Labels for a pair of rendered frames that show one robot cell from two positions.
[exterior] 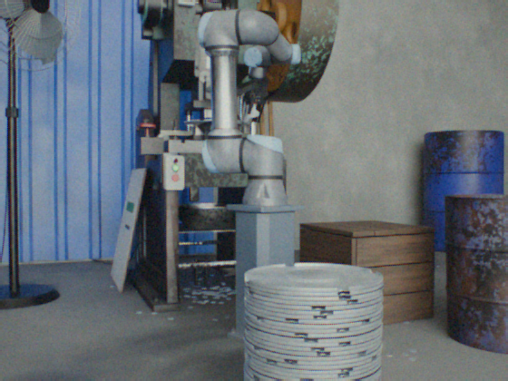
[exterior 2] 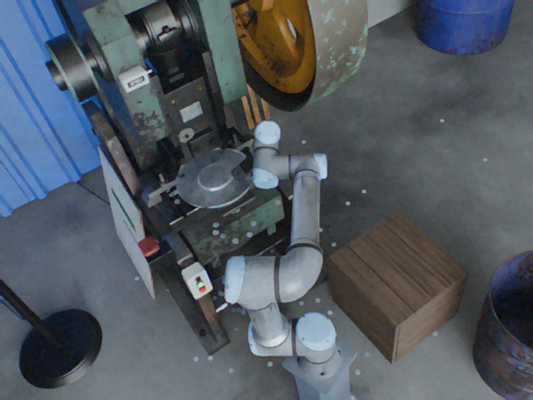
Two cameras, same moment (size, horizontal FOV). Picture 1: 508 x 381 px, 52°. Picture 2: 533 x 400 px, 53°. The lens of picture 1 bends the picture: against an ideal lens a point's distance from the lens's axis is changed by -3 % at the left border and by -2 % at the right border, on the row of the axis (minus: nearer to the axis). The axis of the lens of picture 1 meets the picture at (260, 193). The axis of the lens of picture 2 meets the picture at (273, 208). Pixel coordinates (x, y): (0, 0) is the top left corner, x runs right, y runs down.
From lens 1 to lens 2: 1.93 m
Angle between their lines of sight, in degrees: 49
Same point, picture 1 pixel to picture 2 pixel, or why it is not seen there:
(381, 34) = not seen: outside the picture
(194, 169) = (211, 247)
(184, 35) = (146, 115)
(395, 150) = not seen: outside the picture
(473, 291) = (506, 377)
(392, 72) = not seen: outside the picture
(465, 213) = (512, 345)
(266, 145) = (321, 349)
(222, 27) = (259, 301)
